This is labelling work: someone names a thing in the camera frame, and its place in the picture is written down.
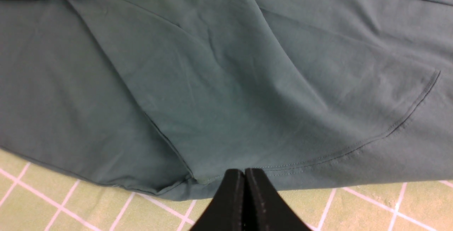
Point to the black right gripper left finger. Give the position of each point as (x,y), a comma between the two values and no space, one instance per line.
(224,213)

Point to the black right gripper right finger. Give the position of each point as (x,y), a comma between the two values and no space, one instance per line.
(265,210)

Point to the green long sleeve shirt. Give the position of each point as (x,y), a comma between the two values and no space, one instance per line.
(163,96)

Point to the green checkered tablecloth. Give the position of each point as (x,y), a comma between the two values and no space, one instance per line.
(37,199)

